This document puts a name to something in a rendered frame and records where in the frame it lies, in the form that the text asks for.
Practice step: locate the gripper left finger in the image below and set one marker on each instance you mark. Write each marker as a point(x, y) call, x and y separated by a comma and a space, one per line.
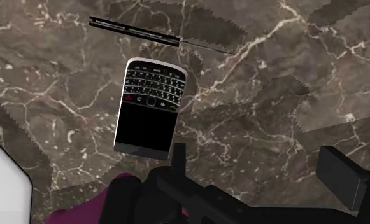
point(172, 198)

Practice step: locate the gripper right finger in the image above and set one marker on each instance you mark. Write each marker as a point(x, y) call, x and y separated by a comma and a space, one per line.
point(343, 176)

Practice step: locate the black keypad phone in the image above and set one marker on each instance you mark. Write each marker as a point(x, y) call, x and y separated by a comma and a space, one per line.
point(146, 130)

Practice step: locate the magenta rounded object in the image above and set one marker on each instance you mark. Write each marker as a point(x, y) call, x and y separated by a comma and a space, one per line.
point(79, 214)

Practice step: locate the white flat object black edge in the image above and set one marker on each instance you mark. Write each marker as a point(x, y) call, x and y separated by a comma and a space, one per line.
point(4, 189)

